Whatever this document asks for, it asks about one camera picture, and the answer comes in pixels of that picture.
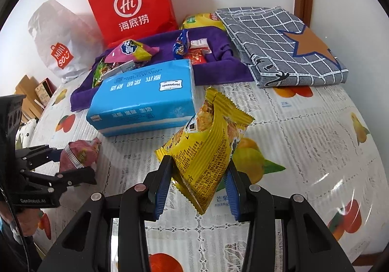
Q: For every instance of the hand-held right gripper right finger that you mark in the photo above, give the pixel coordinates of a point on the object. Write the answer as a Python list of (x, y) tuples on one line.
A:
[(232, 199)]

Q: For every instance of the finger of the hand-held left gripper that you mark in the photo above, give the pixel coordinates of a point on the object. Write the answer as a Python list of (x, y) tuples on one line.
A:
[(73, 176), (39, 153)]

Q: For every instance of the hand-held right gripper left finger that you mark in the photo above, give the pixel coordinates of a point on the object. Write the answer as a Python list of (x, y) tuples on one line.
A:
[(162, 196)]

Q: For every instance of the pink bun snack packet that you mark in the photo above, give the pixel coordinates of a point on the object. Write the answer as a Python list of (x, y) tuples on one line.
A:
[(80, 153)]

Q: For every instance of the green snack packet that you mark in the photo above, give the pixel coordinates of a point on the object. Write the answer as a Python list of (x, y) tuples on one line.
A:
[(100, 74)]

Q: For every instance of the pink and yellow snack packet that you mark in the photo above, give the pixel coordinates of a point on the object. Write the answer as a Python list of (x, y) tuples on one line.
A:
[(130, 51)]

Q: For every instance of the red snack packet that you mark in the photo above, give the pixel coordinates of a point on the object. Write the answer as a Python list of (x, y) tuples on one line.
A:
[(196, 57)]

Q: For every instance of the dark blue snack packet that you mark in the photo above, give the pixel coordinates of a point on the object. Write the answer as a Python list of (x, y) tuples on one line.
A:
[(180, 44)]

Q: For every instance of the pale pink white snack packet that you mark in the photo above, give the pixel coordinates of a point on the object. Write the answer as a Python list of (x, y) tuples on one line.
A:
[(199, 44)]

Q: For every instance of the person's left hand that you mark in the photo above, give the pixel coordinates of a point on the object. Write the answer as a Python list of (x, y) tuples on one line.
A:
[(27, 220)]

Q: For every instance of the white floral cloth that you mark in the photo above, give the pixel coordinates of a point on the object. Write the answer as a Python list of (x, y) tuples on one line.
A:
[(27, 129)]

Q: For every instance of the wooden headboard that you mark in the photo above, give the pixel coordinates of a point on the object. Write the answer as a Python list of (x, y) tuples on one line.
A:
[(27, 101)]

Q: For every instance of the small patterned box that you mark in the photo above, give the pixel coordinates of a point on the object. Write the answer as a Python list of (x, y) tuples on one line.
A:
[(44, 92)]

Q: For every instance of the white plastic bag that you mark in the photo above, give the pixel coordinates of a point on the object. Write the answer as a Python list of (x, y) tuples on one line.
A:
[(60, 41)]

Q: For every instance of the blue tissue pack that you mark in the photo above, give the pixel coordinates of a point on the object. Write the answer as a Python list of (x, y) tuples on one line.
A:
[(142, 101)]

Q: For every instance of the purple towel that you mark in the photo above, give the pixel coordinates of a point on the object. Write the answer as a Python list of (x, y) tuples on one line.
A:
[(218, 68)]

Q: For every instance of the grey checked star cloth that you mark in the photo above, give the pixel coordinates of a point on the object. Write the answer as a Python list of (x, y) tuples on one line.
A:
[(273, 53)]

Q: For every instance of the red paper bag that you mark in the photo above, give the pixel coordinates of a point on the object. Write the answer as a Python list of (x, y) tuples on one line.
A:
[(130, 16)]

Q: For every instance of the large yellow snack bag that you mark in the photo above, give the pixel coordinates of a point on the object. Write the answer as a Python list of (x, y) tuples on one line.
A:
[(200, 20)]

